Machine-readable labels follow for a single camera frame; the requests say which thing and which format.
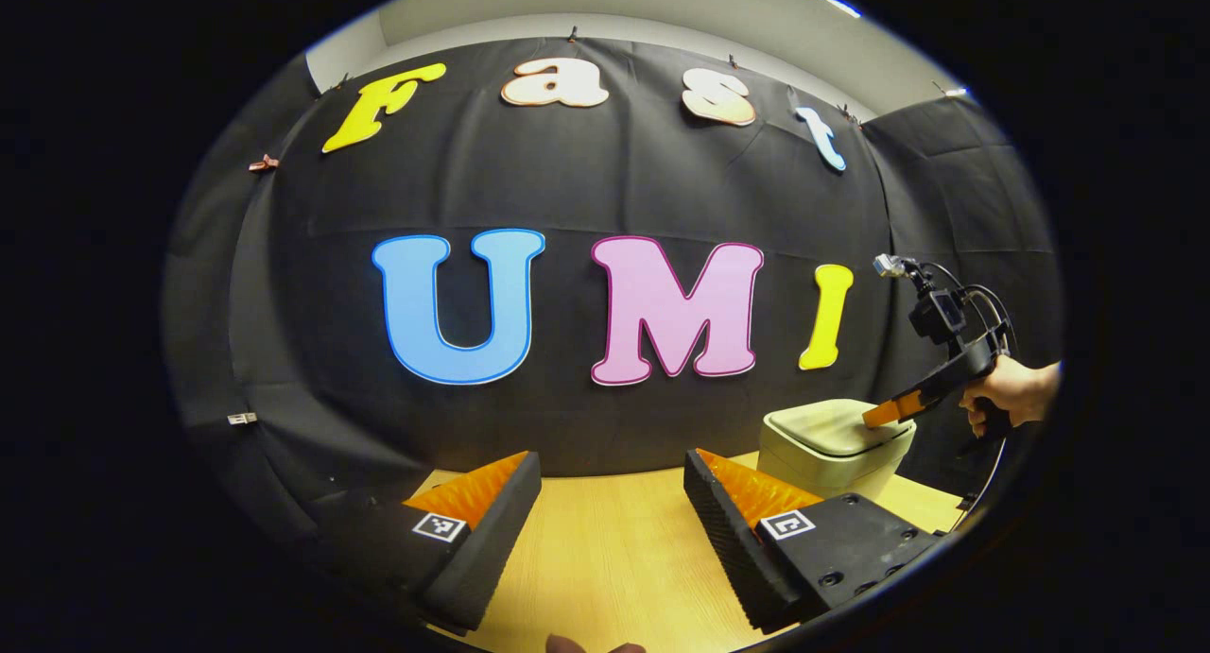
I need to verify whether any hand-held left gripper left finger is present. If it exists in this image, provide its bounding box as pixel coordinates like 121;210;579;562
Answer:
312;451;543;635

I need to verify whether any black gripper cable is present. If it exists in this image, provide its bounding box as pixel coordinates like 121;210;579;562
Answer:
955;434;1009;512

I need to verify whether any black backdrop cloth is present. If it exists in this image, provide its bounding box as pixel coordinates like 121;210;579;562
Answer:
163;37;1064;541

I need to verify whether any wooden desktop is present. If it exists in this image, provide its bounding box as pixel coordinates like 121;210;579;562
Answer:
421;450;965;653

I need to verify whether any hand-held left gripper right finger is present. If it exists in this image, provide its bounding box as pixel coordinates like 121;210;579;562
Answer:
683;448;946;635

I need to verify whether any pale green desktop garbage bin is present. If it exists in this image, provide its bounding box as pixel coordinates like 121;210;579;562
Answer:
756;399;917;501

